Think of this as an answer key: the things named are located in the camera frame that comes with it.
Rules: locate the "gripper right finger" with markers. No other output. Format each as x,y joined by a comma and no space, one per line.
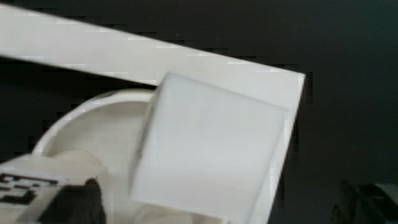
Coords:
369,204

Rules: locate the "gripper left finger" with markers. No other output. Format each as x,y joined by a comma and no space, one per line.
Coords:
60,204

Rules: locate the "white stool leg large tag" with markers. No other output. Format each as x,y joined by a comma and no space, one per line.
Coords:
40,169

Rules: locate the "white round stool seat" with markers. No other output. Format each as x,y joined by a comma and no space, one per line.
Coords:
94,137

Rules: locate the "white right fence wall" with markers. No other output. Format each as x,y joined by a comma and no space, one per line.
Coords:
76,45

